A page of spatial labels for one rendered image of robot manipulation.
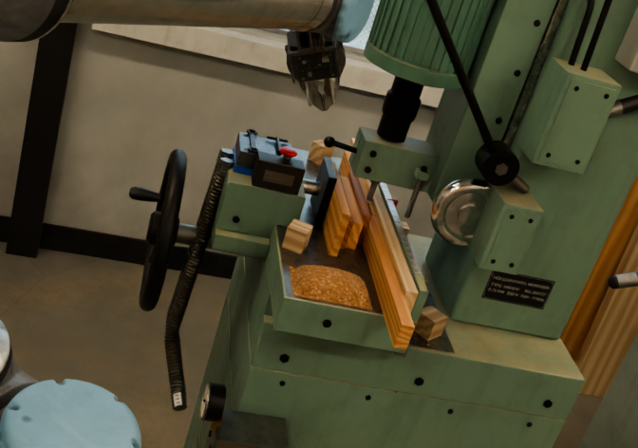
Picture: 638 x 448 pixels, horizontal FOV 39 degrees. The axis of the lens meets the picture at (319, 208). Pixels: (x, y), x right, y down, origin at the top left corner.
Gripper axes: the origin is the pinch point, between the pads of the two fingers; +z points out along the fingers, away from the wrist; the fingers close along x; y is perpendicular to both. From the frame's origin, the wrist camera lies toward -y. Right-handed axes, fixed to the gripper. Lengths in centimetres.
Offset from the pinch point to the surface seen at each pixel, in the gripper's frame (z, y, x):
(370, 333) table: 23.0, 29.4, 3.2
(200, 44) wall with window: 53, -114, -40
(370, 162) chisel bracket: 14.3, -0.7, 6.2
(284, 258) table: 16.9, 17.3, -9.1
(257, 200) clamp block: 14.4, 5.4, -13.2
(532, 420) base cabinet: 55, 26, 29
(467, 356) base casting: 39.7, 22.6, 18.3
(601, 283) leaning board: 147, -87, 75
